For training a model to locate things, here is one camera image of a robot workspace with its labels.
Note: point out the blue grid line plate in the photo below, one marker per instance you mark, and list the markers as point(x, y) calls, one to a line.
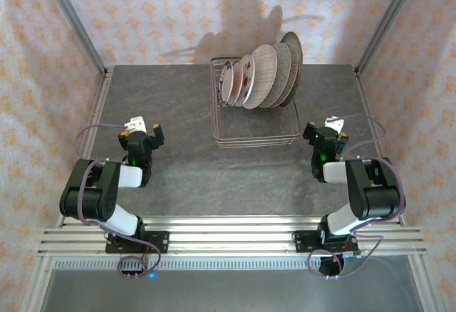
point(264, 73)

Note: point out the small plate orange sunburst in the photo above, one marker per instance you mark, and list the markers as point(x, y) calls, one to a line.
point(236, 82)

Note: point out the grey metal sheet panel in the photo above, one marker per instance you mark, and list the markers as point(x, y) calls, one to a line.
point(228, 290)

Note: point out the aluminium frame post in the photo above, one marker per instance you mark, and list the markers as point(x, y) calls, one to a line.
point(75, 20)
point(386, 20)

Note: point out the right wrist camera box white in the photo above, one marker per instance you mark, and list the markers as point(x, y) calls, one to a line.
point(335, 123)

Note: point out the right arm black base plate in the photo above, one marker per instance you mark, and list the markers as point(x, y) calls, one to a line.
point(303, 241)

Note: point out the watermelon print plate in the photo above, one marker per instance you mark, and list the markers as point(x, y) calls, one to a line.
point(247, 78)

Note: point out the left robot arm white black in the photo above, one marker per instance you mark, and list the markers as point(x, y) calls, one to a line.
point(107, 191)

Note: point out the aluminium mounting rail beam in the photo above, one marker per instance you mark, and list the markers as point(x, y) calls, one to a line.
point(228, 235)

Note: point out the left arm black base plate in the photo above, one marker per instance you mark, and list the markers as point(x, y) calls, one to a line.
point(158, 240)

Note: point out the small plate green lettered rim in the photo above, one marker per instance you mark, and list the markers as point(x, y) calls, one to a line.
point(223, 84)

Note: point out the colourful squiggle plate brown back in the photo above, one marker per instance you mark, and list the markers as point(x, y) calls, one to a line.
point(295, 62)

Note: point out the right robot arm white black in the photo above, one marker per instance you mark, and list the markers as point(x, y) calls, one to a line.
point(370, 198)

